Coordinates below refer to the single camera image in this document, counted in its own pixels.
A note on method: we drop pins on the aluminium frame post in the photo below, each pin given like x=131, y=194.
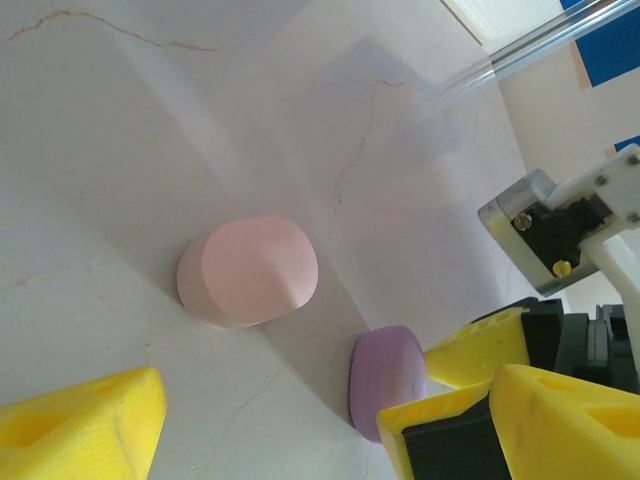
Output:
x=525, y=45

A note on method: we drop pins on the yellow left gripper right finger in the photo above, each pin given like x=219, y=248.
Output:
x=575, y=435

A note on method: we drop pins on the blue floral wall poster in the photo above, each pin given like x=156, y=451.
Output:
x=610, y=60

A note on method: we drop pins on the purple earbud charging case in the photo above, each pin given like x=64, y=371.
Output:
x=385, y=380

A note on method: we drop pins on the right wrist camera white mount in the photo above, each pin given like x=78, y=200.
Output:
x=525, y=250

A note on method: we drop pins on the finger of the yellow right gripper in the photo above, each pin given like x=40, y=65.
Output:
x=440, y=410
x=475, y=350

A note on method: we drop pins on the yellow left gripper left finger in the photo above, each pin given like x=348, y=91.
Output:
x=75, y=430

